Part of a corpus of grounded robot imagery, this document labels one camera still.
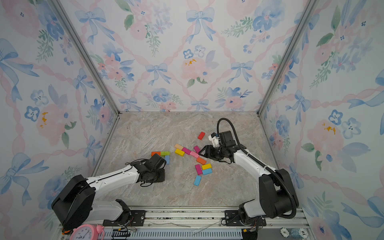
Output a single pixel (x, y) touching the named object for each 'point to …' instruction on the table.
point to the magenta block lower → (198, 169)
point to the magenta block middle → (187, 151)
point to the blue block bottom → (197, 180)
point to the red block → (201, 135)
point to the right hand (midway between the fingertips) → (203, 153)
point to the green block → (165, 153)
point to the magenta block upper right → (197, 149)
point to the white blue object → (298, 233)
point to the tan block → (177, 146)
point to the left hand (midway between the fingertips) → (165, 176)
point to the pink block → (196, 155)
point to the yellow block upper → (179, 152)
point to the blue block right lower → (207, 171)
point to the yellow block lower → (206, 166)
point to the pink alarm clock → (87, 232)
